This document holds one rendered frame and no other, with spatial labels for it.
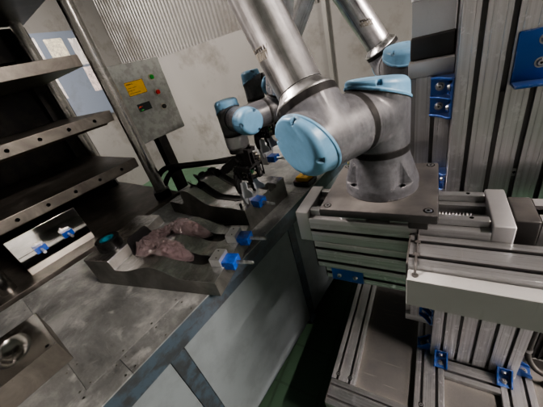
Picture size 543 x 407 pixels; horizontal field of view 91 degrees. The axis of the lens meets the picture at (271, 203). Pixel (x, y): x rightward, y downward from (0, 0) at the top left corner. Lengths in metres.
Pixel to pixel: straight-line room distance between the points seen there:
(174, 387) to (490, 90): 1.08
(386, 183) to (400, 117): 0.13
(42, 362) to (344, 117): 0.87
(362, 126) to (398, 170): 0.15
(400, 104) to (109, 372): 0.86
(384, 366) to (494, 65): 1.05
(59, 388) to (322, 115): 0.84
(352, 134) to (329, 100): 0.07
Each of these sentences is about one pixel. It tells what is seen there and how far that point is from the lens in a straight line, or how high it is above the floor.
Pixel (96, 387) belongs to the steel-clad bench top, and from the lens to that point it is 0.84.
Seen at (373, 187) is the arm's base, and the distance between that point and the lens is 0.58.
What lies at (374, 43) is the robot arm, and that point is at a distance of 1.15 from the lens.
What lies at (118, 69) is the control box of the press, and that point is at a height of 1.45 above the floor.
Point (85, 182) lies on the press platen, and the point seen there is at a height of 1.04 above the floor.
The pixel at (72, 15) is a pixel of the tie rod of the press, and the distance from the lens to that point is 1.56.
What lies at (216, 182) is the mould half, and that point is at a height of 0.91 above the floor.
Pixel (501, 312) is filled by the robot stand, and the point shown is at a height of 0.91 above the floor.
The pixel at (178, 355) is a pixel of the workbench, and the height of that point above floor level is 0.67.
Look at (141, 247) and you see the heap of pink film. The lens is 1.02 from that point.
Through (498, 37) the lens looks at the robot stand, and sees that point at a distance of 0.70.
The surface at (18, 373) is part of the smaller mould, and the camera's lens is 0.93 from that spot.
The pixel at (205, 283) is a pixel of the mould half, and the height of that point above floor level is 0.85.
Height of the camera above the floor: 1.36
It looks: 29 degrees down
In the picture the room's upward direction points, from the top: 16 degrees counter-clockwise
